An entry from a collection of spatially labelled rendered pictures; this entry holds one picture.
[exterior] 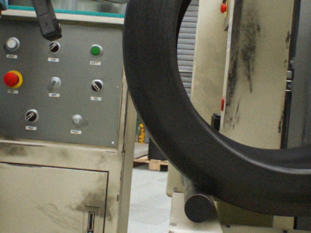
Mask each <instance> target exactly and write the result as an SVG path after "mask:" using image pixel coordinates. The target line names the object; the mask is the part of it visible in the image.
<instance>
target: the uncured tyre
mask: <svg viewBox="0 0 311 233"><path fill-rule="evenodd" d="M191 1H192V0H128V2H127V6H126V10H125V16H124V23H123V32H122V54H123V65H124V71H125V76H126V81H127V85H128V89H129V92H130V96H131V99H132V102H133V104H134V107H135V110H136V112H137V114H138V116H139V118H140V121H141V123H142V125H143V127H144V128H145V130H146V132H147V134H148V135H149V137H150V138H151V139H152V141H153V142H154V144H155V145H156V147H157V148H158V149H159V150H160V152H161V153H162V155H163V156H164V157H165V158H166V159H167V160H168V162H169V163H171V164H172V165H173V166H174V167H175V168H176V169H177V170H178V171H179V172H180V173H181V174H182V175H184V176H185V177H186V178H187V179H188V180H189V181H191V182H192V183H193V184H195V185H196V186H197V187H199V188H201V189H203V190H205V191H206V192H207V193H209V194H211V195H213V196H215V197H216V198H218V199H220V200H223V201H225V202H227V203H230V204H232V205H234V206H237V207H240V208H243V209H245V210H249V211H253V212H256V213H261V214H269V215H275V216H311V142H309V143H307V144H304V145H301V146H297V147H293V148H286V149H262V148H256V147H252V146H248V145H245V144H242V143H239V142H237V141H234V140H232V139H229V138H228V137H226V136H224V135H222V134H221V133H219V132H218V131H217V130H215V129H214V128H213V127H211V126H210V125H209V124H208V123H207V122H206V121H205V120H204V119H203V118H202V117H201V115H199V113H198V112H197V111H196V110H195V108H194V106H193V105H192V103H191V101H190V99H189V97H188V95H187V93H186V91H185V89H184V85H183V82H182V79H181V76H180V72H179V68H178V61H177V44H178V37H179V31H180V27H181V24H182V21H183V18H184V15H185V12H186V10H187V8H188V6H189V4H190V3H191Z"/></svg>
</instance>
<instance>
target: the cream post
mask: <svg viewBox="0 0 311 233"><path fill-rule="evenodd" d="M293 3H294V0H231V5H230V15H229V20H230V19H231V18H232V21H231V32H230V43H229V51H228V52H227V55H226V65H225V79H224V90H223V98H224V99H225V105H224V111H221V122H220V133H221V134H222V135H224V136H226V137H228V138H229V139H232V140H234V141H237V142H239V143H242V144H245V145H248V146H252V147H256V148H262V149H280V141H281V131H282V121H283V110H284V100H285V90H286V80H287V70H288V60H289V49H290V39H291V29H292V19H293ZM214 203H215V206H216V210H217V213H218V217H219V221H220V222H221V223H232V224H242V225H253V226H263V227H273V221H274V215H269V214H261V213H256V212H253V211H249V210H245V209H243V208H240V207H237V206H234V205H232V204H230V203H227V202H219V201H214Z"/></svg>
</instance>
